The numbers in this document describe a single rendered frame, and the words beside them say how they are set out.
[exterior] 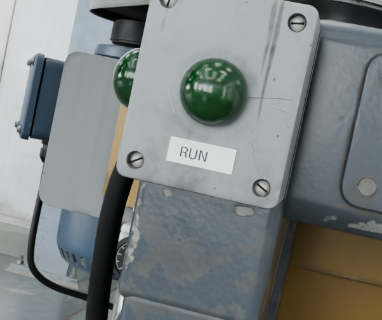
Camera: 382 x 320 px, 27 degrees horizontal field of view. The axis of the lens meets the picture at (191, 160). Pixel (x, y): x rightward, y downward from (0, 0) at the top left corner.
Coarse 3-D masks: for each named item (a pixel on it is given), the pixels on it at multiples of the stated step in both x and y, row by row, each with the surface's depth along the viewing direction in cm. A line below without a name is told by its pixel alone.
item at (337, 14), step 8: (296, 0) 52; (304, 0) 51; (312, 0) 51; (320, 0) 50; (320, 8) 50; (328, 8) 50; (336, 8) 50; (344, 8) 50; (352, 8) 49; (360, 8) 50; (368, 8) 50; (320, 16) 50; (328, 16) 50; (336, 16) 50; (344, 16) 50; (352, 16) 49; (360, 16) 49; (368, 16) 49; (376, 16) 50; (360, 24) 49; (368, 24) 50; (376, 24) 50
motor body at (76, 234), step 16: (96, 48) 88; (112, 48) 85; (128, 48) 84; (64, 224) 88; (80, 224) 85; (96, 224) 84; (64, 240) 87; (80, 240) 85; (64, 256) 88; (80, 256) 85
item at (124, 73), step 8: (136, 48) 37; (128, 56) 37; (136, 56) 37; (120, 64) 37; (128, 64) 37; (136, 64) 36; (120, 72) 37; (128, 72) 36; (112, 80) 37; (120, 80) 37; (128, 80) 36; (120, 88) 37; (128, 88) 37; (120, 96) 37; (128, 96) 37; (128, 104) 37
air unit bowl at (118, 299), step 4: (116, 292) 64; (116, 296) 63; (120, 296) 63; (116, 300) 63; (120, 300) 63; (116, 304) 63; (120, 304) 63; (116, 308) 63; (120, 308) 63; (112, 312) 63; (116, 312) 63; (112, 316) 63; (116, 316) 63
